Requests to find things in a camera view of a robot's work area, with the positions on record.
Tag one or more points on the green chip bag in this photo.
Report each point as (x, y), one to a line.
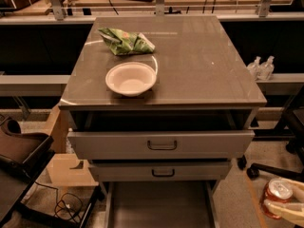
(121, 42)

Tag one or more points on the black office chair base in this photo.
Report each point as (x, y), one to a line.
(280, 150)

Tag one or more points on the grey drawer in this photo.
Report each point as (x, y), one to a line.
(160, 204)
(160, 145)
(160, 171)

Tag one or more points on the middle grey drawer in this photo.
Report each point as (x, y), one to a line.
(160, 171)

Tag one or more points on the top grey drawer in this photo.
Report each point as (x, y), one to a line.
(160, 145)

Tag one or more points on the brown chair seat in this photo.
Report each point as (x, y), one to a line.
(21, 152)

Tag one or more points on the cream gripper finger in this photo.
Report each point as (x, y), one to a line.
(291, 211)
(298, 189)

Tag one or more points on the cardboard box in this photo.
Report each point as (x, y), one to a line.
(64, 169)

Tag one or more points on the white paper bowl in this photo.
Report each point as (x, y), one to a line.
(131, 79)

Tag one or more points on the bottom grey drawer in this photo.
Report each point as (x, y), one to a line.
(160, 204)

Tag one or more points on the grey drawer cabinet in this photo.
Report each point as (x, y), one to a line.
(202, 83)

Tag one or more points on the red coke can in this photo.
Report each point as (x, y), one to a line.
(276, 189)

